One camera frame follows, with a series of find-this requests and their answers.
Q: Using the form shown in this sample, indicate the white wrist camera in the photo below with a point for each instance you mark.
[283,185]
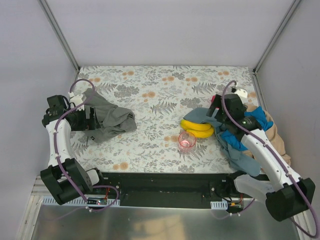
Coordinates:
[242,93]
[77,101]

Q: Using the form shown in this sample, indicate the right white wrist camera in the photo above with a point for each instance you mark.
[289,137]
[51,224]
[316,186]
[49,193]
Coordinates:
[242,93]

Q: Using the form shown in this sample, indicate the left white cable duct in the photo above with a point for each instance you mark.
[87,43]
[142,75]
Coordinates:
[98,202]

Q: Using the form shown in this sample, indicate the left aluminium frame post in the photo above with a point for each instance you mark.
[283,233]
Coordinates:
[59,33]

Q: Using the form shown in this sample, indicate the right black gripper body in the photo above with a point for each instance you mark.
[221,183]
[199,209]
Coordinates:
[215,110]

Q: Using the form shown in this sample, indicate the white cable duct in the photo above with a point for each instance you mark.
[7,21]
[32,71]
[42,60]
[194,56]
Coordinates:
[219,205]
[98,202]

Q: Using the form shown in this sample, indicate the beige cloth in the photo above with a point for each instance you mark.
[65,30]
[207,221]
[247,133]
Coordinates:
[277,140]

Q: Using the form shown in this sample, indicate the bright blue cloth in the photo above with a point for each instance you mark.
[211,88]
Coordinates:
[261,118]

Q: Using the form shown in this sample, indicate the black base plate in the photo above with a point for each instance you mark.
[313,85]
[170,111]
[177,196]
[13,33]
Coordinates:
[172,190]

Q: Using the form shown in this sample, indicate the aluminium frame post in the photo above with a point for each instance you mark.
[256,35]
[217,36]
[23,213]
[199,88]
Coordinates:
[59,33]
[277,34]

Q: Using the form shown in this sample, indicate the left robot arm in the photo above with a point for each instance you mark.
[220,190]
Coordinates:
[64,177]

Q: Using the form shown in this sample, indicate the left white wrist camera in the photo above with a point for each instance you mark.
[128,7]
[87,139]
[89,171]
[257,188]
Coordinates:
[77,101]

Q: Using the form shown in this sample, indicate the light blue cloth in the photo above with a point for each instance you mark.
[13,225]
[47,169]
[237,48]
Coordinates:
[200,115]

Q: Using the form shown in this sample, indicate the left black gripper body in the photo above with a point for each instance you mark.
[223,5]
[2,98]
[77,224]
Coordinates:
[91,118]

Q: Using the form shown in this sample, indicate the right white cable duct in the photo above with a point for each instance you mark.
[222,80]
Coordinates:
[219,205]

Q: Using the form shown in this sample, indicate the right aluminium frame post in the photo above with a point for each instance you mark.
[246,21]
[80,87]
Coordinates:
[277,34]

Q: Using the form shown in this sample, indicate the floral tablecloth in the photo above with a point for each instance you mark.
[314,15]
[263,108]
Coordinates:
[159,97]

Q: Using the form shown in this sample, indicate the yellow banana bunch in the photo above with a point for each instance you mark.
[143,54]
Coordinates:
[199,130]

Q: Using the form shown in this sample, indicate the pink plastic cup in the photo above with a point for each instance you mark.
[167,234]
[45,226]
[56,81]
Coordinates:
[186,141]

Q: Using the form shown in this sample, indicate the pink cube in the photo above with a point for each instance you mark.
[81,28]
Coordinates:
[213,98]

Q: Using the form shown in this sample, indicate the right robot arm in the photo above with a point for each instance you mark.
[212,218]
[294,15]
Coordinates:
[287,194]

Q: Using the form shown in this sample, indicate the grey cloth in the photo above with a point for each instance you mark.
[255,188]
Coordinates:
[113,119]

